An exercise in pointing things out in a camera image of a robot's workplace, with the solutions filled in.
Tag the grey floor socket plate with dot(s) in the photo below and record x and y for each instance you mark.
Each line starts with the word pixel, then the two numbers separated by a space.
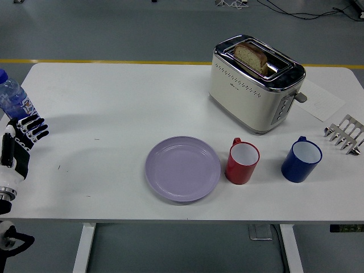
pixel 260 232

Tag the cream and chrome toaster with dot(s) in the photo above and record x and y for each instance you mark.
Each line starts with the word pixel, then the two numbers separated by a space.
pixel 241 96

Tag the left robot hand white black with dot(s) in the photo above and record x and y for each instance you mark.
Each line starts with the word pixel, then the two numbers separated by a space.
pixel 8 175

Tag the silver metal toast rack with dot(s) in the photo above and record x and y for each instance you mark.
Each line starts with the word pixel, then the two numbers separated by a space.
pixel 348 133

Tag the black table control panel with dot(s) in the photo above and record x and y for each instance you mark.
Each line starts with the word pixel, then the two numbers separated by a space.
pixel 347 228

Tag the brown bread slice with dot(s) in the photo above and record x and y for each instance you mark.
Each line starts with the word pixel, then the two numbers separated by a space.
pixel 251 57

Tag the blue mug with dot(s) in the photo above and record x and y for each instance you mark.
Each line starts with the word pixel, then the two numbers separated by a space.
pixel 295 170

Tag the blue-capped water bottle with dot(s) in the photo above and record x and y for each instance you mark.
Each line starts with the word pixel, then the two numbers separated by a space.
pixel 12 96

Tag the white table leg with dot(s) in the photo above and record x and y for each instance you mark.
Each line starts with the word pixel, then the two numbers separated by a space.
pixel 84 250
pixel 291 250

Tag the white paper sheet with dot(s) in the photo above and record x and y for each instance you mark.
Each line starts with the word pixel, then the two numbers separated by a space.
pixel 321 105

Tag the purple round plate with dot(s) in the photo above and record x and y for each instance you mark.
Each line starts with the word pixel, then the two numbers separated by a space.
pixel 183 169

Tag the red mug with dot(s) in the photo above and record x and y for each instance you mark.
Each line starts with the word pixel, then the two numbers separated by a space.
pixel 237 170

